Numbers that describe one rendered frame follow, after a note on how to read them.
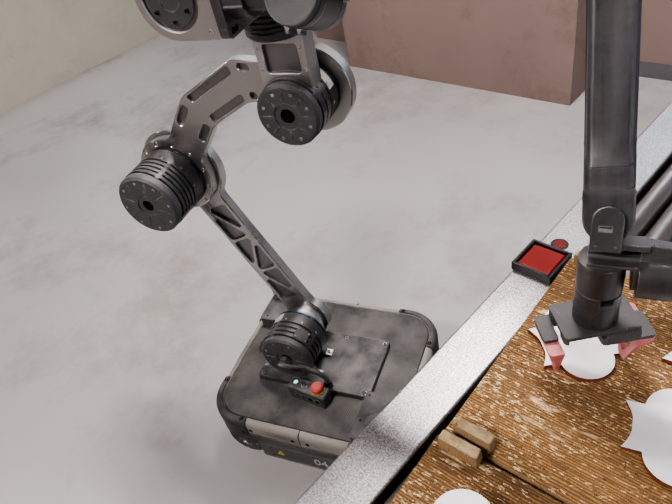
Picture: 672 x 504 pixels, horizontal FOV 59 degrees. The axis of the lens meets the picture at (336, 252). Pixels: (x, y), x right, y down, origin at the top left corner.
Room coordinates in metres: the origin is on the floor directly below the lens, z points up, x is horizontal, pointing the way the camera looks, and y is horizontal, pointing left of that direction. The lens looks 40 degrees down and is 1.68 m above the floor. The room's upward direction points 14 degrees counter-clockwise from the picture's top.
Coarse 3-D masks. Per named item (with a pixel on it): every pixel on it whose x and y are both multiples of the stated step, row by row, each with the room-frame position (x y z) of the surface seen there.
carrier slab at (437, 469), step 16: (432, 448) 0.43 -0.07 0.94; (432, 464) 0.41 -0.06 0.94; (448, 464) 0.41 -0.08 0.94; (464, 464) 0.40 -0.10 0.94; (480, 464) 0.40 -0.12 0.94; (416, 480) 0.40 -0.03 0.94; (432, 480) 0.39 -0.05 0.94; (448, 480) 0.39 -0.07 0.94; (464, 480) 0.38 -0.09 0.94; (480, 480) 0.37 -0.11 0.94; (496, 480) 0.37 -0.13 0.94; (512, 480) 0.37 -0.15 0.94; (400, 496) 0.38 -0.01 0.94; (416, 496) 0.37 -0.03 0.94; (432, 496) 0.37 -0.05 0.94; (496, 496) 0.35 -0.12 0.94; (512, 496) 0.35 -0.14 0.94; (528, 496) 0.34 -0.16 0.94; (544, 496) 0.34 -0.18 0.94
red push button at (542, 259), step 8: (536, 248) 0.78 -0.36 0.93; (544, 248) 0.77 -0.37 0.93; (528, 256) 0.76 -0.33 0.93; (536, 256) 0.76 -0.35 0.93; (544, 256) 0.75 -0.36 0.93; (552, 256) 0.75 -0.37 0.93; (560, 256) 0.74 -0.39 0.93; (528, 264) 0.74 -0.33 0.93; (536, 264) 0.74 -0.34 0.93; (544, 264) 0.73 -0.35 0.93; (552, 264) 0.73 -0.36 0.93; (544, 272) 0.71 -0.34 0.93
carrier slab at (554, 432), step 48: (624, 288) 0.63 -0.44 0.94; (528, 336) 0.58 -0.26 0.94; (480, 384) 0.52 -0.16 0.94; (528, 384) 0.50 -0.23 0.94; (576, 384) 0.48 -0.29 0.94; (624, 384) 0.46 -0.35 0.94; (528, 432) 0.42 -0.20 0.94; (576, 432) 0.41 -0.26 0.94; (624, 432) 0.39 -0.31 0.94; (528, 480) 0.36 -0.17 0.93; (576, 480) 0.35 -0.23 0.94; (624, 480) 0.33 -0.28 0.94
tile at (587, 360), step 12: (564, 348) 0.54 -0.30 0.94; (576, 348) 0.53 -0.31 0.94; (588, 348) 0.53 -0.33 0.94; (600, 348) 0.52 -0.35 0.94; (612, 348) 0.52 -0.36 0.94; (564, 360) 0.52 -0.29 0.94; (576, 360) 0.51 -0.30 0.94; (588, 360) 0.51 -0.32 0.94; (600, 360) 0.50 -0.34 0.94; (612, 360) 0.50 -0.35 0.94; (576, 372) 0.49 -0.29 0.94; (588, 372) 0.49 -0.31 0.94; (600, 372) 0.48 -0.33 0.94
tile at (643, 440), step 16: (656, 400) 0.42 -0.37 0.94; (640, 416) 0.40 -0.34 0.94; (656, 416) 0.40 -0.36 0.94; (640, 432) 0.38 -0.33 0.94; (656, 432) 0.38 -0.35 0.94; (624, 448) 0.37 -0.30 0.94; (640, 448) 0.36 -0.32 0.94; (656, 448) 0.36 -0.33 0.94; (656, 464) 0.34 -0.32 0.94; (656, 480) 0.32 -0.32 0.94
